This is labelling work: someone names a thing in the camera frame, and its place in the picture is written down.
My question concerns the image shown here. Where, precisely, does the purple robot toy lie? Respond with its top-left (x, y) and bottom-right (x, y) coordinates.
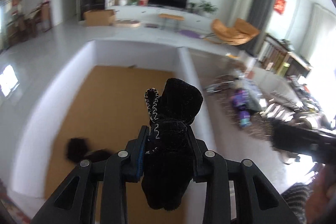
top-left (231, 89), bottom-right (251, 128)

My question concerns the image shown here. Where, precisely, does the cardboard box on floor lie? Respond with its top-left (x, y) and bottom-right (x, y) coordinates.
top-left (83, 10), bottom-right (116, 27)

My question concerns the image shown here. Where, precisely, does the purple floor mat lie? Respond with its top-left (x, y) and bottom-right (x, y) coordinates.
top-left (179, 30), bottom-right (203, 39)

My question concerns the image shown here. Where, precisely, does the small wooden side table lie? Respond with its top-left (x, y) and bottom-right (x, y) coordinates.
top-left (158, 13), bottom-right (185, 31)

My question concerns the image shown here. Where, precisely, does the orange lounge chair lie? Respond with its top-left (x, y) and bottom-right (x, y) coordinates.
top-left (211, 18), bottom-right (260, 46)

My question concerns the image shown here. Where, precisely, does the black furry item in box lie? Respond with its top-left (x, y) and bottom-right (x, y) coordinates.
top-left (66, 138), bottom-right (113, 164)

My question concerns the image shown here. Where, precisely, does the white tv cabinet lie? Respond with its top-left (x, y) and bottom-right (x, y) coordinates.
top-left (106, 4), bottom-right (219, 29)

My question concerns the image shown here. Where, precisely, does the white storage box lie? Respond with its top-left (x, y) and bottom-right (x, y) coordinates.
top-left (8, 40), bottom-right (200, 218)

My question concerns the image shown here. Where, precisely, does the white standing air conditioner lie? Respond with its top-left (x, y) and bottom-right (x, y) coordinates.
top-left (228, 0), bottom-right (253, 27)

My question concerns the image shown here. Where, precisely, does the green potted plant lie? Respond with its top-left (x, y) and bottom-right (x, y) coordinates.
top-left (198, 0), bottom-right (218, 15)

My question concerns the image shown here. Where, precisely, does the black plush toy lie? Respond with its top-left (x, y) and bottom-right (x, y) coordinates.
top-left (141, 78), bottom-right (203, 211)

